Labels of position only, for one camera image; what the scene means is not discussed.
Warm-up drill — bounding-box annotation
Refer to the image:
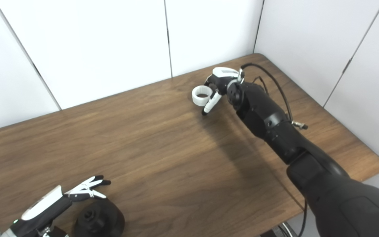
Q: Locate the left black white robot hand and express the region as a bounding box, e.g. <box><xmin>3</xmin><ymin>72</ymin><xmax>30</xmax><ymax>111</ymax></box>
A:
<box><xmin>10</xmin><ymin>175</ymin><xmax>112</xmax><ymax>237</ymax></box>

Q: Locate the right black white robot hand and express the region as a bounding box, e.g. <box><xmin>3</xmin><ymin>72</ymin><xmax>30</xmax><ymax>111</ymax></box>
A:
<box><xmin>201</xmin><ymin>67</ymin><xmax>244</xmax><ymax>116</ymax></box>

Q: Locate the white plastic ring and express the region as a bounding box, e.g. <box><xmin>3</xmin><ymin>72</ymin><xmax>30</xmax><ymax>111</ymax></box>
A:
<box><xmin>192</xmin><ymin>85</ymin><xmax>214</xmax><ymax>107</ymax></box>

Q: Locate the round black plastic part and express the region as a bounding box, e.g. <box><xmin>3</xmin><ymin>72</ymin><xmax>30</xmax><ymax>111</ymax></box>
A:
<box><xmin>73</xmin><ymin>198</ymin><xmax>125</xmax><ymax>237</ymax></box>

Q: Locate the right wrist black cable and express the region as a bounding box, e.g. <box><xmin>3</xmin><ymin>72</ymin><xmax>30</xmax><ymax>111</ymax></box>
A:
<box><xmin>240</xmin><ymin>63</ymin><xmax>309</xmax><ymax>237</ymax></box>

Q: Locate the dark table base frame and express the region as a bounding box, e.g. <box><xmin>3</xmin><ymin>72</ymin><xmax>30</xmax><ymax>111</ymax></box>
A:
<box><xmin>260</xmin><ymin>222</ymin><xmax>297</xmax><ymax>237</ymax></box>

